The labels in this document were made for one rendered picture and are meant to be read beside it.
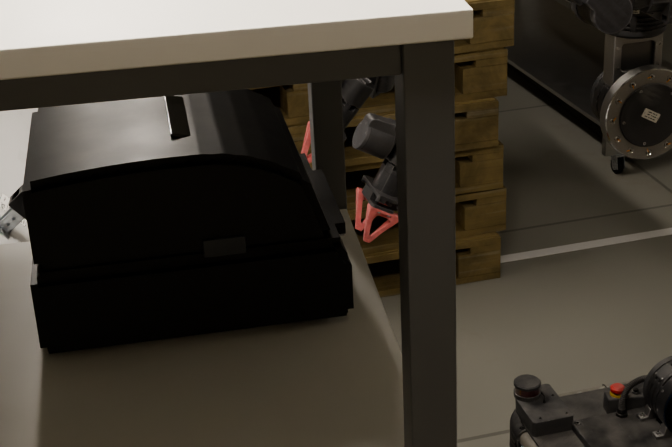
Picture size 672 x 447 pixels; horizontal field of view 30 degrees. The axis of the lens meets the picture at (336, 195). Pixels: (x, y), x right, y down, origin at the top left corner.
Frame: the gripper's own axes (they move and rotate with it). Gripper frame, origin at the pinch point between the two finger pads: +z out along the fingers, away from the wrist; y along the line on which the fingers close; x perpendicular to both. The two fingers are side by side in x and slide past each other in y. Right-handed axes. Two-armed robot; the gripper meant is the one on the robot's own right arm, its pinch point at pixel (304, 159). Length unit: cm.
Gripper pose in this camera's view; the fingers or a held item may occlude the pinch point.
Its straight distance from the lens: 248.3
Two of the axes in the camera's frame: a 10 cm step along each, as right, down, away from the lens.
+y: 0.8, 3.3, -9.4
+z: -5.8, 7.8, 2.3
